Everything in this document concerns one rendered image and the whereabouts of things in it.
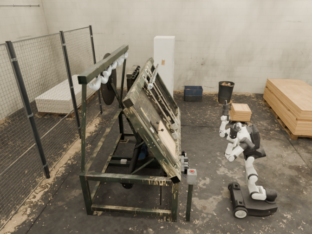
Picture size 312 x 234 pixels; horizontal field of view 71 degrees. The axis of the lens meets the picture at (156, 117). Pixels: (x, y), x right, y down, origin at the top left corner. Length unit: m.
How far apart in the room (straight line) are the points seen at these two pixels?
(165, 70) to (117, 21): 2.64
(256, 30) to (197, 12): 1.98
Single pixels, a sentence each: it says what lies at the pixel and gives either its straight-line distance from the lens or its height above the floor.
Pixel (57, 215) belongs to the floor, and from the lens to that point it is 3.98.
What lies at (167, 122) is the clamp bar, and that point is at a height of 1.19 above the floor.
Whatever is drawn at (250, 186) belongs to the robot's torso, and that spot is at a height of 0.45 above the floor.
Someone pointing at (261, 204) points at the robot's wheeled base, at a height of 0.17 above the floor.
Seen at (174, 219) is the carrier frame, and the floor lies 0.06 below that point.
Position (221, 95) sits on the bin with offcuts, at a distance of 7.42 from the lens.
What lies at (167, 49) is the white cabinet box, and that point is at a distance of 6.65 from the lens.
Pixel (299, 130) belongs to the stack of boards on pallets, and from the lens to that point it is 6.09.
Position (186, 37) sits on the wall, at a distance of 7.99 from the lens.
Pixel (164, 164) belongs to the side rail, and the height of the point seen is 1.07.
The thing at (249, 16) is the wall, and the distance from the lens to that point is 8.16.
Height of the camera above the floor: 2.86
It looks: 27 degrees down
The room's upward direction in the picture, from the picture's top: straight up
